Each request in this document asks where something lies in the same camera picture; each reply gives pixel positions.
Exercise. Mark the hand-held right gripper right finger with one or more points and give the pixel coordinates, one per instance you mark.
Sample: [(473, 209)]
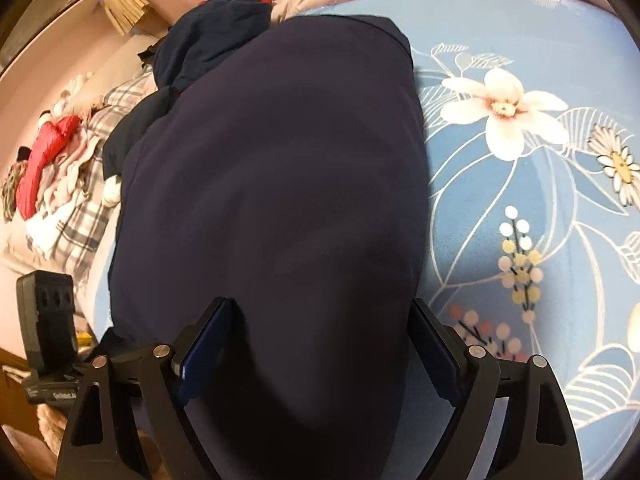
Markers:
[(440, 355)]

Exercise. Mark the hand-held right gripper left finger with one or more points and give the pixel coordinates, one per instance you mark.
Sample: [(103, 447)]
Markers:
[(205, 355)]

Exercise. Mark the navy collared jacket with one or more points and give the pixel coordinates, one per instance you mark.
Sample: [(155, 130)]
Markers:
[(275, 185)]

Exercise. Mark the pink clothes pile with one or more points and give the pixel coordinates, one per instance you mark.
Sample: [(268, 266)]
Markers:
[(75, 170)]

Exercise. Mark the grey plaid blanket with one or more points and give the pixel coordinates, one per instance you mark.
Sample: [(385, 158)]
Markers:
[(85, 220)]

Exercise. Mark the white folded cloth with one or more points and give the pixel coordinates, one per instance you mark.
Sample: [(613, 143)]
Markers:
[(111, 191)]

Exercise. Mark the red down jacket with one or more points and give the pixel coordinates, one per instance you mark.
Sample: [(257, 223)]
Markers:
[(47, 160)]

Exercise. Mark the blue floral bedsheet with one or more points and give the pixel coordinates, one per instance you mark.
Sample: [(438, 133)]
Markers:
[(475, 175)]

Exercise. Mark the folded navy garment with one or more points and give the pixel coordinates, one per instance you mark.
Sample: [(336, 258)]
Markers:
[(135, 130)]

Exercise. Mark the white plush toys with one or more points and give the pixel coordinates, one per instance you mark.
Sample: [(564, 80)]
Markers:
[(65, 105)]

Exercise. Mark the black clothing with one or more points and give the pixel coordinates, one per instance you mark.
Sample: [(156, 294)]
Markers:
[(147, 55)]

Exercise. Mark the crumpled navy garment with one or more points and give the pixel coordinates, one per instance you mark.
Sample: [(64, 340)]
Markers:
[(210, 35)]

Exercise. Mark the pleated beige lampshade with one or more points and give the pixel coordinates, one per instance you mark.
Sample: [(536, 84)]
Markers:
[(125, 5)]

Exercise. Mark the wall shelf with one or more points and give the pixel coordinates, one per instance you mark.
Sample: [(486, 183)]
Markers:
[(50, 15)]

